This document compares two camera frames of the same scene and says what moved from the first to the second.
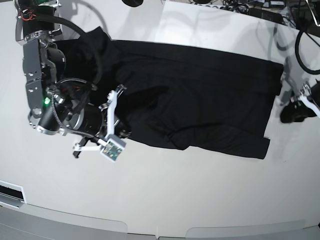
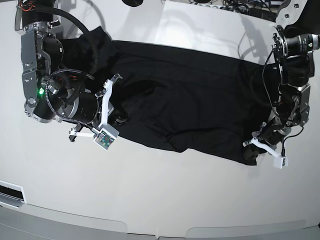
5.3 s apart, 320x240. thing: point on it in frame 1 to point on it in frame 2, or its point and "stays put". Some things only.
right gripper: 295,111 to 273,131
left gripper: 112,125 to 113,116
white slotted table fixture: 12,194 stays put
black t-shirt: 168,96 stays put
